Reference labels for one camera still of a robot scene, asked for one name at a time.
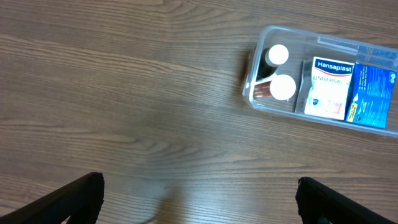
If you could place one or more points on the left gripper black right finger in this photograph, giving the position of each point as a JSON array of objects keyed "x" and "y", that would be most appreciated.
[{"x": 318, "y": 203}]

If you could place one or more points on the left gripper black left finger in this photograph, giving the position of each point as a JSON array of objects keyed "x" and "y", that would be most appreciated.
[{"x": 79, "y": 201}]

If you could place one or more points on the orange vitamin tablet tube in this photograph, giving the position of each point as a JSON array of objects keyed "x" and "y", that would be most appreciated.
[{"x": 280, "y": 87}]

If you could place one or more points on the white plaster box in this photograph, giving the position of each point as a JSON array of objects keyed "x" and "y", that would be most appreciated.
[{"x": 324, "y": 88}]

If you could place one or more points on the blue lozenge box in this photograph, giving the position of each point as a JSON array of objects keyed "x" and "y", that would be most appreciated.
[{"x": 372, "y": 91}]

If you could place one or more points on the dark brown medicine bottle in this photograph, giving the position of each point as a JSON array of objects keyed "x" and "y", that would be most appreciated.
[{"x": 271, "y": 59}]

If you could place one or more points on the clear plastic container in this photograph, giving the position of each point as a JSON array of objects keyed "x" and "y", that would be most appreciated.
[{"x": 304, "y": 45}]

